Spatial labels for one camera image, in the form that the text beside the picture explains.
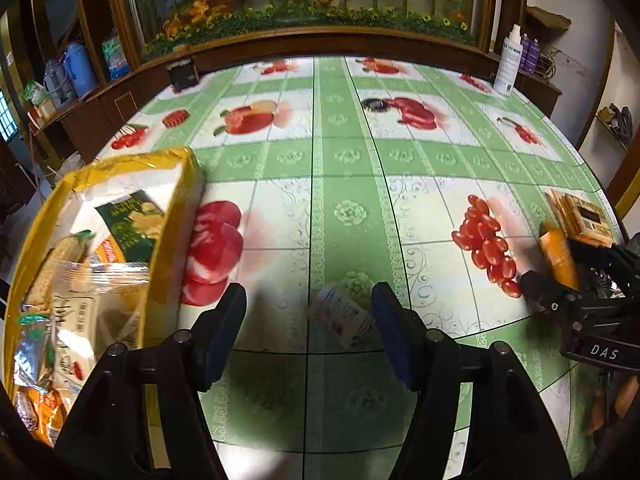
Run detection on fruit print tablecloth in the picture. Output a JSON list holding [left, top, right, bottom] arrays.
[[92, 55, 631, 480]]

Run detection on barred window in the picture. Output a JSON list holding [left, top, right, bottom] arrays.
[[0, 89, 20, 142]]

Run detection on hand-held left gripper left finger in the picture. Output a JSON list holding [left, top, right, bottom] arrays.
[[54, 282, 248, 480]]

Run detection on brown wooden cabinet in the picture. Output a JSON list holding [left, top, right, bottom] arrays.
[[27, 24, 565, 161]]

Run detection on small black box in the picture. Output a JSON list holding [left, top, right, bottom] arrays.
[[167, 59, 201, 93]]

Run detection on orange snack packet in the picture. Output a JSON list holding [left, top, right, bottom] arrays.
[[14, 387, 69, 444], [537, 222, 582, 292]]

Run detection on brown wooden board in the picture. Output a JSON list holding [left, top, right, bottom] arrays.
[[525, 5, 573, 31]]

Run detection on red orange label packet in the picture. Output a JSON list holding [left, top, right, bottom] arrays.
[[96, 239, 132, 265]]

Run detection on person's right hand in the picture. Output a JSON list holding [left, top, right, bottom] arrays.
[[583, 373, 640, 437]]

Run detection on pack of water bottles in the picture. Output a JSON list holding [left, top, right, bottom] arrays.
[[102, 35, 132, 81]]

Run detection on yellow taped foam box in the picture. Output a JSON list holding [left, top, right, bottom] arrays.
[[2, 146, 208, 448]]

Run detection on dark tool pile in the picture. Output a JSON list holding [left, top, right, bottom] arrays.
[[598, 103, 635, 140]]

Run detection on orange packet box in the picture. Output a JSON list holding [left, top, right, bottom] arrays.
[[544, 188, 615, 247]]

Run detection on grey thermos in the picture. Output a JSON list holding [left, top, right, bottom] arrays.
[[43, 58, 76, 107]]

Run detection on dark green cracker packet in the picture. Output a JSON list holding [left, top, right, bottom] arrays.
[[94, 189, 169, 264]]

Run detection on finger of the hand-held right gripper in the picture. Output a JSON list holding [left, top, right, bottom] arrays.
[[566, 238, 627, 282], [519, 269, 584, 317]]

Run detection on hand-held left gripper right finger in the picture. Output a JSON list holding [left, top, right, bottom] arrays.
[[371, 281, 573, 480]]

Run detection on small white snack packet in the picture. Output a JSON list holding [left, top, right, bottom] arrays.
[[307, 282, 375, 348]]

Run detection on white spray bottle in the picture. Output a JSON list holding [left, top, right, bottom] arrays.
[[494, 24, 524, 97]]

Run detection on silver foil snack packet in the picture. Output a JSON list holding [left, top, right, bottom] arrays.
[[14, 312, 57, 389]]

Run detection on blue thermos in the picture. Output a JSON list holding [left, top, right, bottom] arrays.
[[63, 42, 99, 100]]

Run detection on clear plastic cracker bag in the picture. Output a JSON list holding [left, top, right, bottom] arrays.
[[20, 230, 151, 396]]

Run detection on tangled cables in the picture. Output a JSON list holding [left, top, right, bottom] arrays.
[[540, 45, 564, 80]]

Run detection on green bag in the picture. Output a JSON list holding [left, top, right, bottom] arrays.
[[22, 79, 49, 109]]

